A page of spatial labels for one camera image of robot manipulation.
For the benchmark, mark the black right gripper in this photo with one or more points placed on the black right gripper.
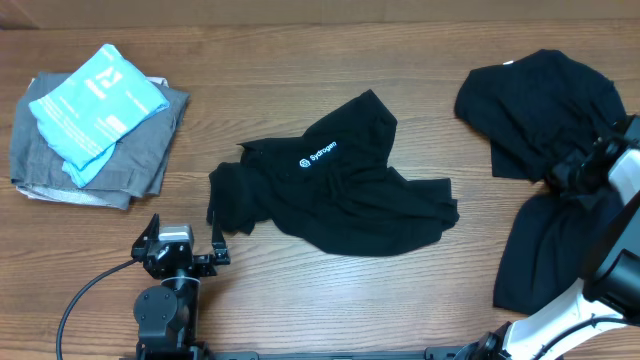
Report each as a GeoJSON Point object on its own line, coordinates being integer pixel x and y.
{"type": "Point", "coordinates": [560, 176]}

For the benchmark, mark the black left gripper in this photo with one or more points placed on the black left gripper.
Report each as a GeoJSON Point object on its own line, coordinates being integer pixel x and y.
{"type": "Point", "coordinates": [220, 253]}

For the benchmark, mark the plain black t-shirt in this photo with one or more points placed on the plain black t-shirt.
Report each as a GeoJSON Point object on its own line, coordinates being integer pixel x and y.
{"type": "Point", "coordinates": [536, 110]}

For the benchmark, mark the black polo shirt with logo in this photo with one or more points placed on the black polo shirt with logo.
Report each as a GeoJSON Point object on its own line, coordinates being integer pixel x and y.
{"type": "Point", "coordinates": [333, 187]}

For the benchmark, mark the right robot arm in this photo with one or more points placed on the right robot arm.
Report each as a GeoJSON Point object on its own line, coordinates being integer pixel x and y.
{"type": "Point", "coordinates": [571, 262]}

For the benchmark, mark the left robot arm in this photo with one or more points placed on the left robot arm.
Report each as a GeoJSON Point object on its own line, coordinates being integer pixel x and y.
{"type": "Point", "coordinates": [167, 314]}

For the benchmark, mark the folded grey garment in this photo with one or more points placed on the folded grey garment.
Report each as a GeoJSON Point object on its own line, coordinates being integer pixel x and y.
{"type": "Point", "coordinates": [145, 150]}

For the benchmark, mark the white folded cloth underneath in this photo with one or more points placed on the white folded cloth underneath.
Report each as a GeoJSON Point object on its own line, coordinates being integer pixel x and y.
{"type": "Point", "coordinates": [60, 196]}

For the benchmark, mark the folded light blue garment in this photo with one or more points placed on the folded light blue garment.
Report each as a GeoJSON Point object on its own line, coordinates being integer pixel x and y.
{"type": "Point", "coordinates": [83, 118]}

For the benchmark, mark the brown cardboard barrier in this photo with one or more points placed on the brown cardboard barrier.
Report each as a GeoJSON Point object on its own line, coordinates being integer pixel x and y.
{"type": "Point", "coordinates": [89, 14]}

